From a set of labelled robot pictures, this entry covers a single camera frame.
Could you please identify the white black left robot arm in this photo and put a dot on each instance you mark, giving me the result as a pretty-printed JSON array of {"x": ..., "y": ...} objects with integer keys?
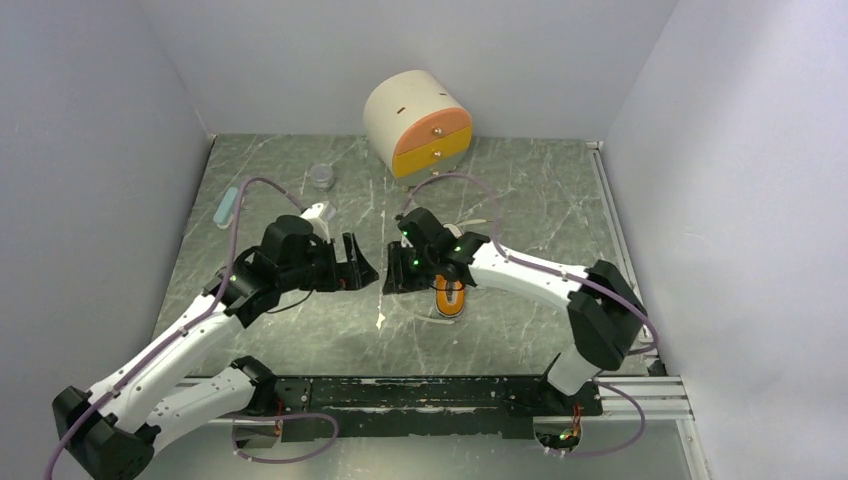
[{"x": 115, "y": 428}]

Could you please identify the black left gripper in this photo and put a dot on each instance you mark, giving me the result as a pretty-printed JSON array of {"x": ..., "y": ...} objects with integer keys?
[{"x": 355, "y": 272}]

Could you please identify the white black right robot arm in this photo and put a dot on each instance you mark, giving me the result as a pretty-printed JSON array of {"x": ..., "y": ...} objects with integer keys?
[{"x": 604, "y": 313}]

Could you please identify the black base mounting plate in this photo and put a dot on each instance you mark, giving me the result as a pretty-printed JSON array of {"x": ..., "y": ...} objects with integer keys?
[{"x": 383, "y": 407}]

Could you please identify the light blue eraser block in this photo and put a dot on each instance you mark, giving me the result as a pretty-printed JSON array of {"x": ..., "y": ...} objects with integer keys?
[{"x": 225, "y": 212}]

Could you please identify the round cream drawer cabinet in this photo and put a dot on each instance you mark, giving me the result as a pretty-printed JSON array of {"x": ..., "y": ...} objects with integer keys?
[{"x": 416, "y": 127}]

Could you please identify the small clear round jar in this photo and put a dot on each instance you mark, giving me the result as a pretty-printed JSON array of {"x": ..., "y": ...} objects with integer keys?
[{"x": 322, "y": 177}]

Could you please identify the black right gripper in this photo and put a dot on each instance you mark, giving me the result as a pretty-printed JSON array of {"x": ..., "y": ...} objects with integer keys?
[{"x": 397, "y": 280}]

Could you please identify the white shoelace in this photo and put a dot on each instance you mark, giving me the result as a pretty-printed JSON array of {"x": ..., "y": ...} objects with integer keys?
[{"x": 438, "y": 319}]

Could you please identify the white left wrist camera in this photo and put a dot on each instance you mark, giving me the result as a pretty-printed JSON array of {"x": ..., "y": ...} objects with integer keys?
[{"x": 318, "y": 215}]

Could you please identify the aluminium rail frame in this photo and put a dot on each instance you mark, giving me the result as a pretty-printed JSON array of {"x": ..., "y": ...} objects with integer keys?
[{"x": 543, "y": 198}]

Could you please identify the orange canvas sneaker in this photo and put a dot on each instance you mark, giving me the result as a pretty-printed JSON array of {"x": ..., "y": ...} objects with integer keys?
[{"x": 450, "y": 297}]

